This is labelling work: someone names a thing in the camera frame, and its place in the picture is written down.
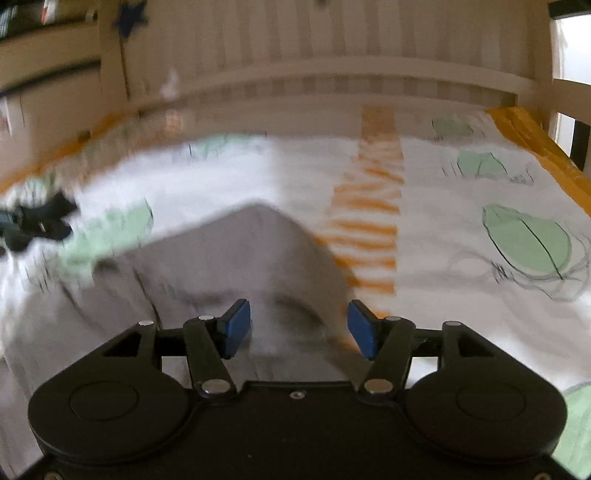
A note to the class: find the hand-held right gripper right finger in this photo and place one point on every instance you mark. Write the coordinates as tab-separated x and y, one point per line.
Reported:
362	325

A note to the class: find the leaf printed white duvet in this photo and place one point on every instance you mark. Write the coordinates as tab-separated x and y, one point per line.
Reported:
438	230

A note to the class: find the blue star decoration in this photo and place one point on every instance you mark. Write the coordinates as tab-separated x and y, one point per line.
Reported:
131	18

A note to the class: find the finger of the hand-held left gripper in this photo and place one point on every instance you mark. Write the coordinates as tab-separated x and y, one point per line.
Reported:
51	217

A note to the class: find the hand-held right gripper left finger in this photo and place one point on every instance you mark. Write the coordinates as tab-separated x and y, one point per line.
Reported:
235	325

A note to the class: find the orange bed sheet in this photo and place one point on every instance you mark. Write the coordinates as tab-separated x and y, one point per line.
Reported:
535	134

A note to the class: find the grey knitted hoodie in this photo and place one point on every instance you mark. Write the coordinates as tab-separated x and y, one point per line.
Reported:
258	249

